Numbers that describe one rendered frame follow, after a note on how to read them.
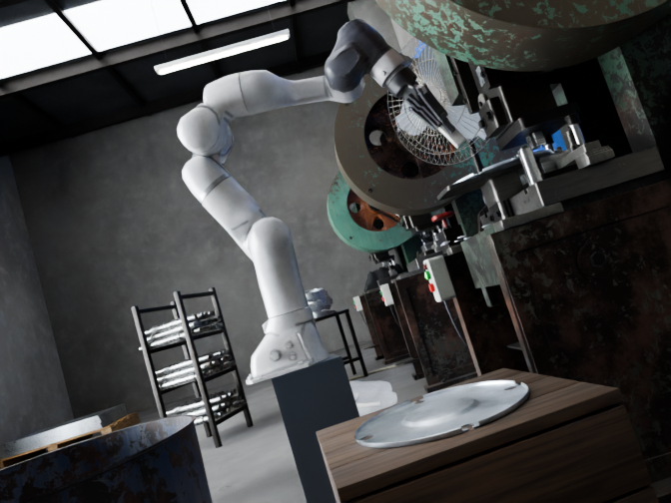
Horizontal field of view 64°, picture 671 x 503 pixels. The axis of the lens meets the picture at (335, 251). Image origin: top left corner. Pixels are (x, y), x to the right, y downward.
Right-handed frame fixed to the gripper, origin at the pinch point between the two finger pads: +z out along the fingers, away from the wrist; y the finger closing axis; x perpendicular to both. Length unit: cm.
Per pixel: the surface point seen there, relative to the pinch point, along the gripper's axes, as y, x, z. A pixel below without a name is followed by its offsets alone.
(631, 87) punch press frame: 9.8, 36.3, 21.7
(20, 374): -584, -364, -187
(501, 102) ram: -4.3, 18.0, 2.4
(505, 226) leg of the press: 16.5, -13.4, 23.7
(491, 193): -7.5, -0.1, 18.1
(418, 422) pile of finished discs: 43, -57, 33
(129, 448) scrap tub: 38, -93, 5
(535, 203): 9.1, -1.3, 25.6
